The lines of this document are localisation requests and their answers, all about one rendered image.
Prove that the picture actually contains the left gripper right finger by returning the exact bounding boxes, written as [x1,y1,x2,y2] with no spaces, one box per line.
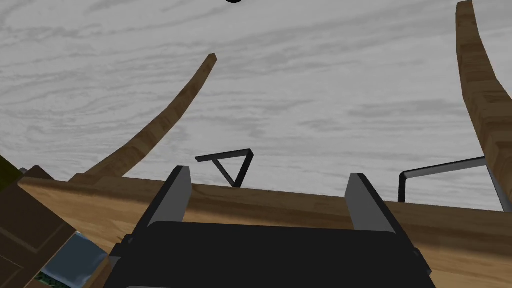
[343,172,415,248]

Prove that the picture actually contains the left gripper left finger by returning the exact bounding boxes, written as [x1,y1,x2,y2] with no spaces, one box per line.
[131,165,193,238]

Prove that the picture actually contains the black bent metal bar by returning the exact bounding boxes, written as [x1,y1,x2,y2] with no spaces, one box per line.
[397,156,512,213]

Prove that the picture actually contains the large landscape picture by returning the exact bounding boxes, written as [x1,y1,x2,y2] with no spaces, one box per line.
[35,231,110,288]

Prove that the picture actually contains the dark brown door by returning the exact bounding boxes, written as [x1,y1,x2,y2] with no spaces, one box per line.
[0,165,78,288]

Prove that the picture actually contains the black triangular metal frame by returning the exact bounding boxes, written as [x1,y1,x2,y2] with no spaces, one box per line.
[194,148,255,189]

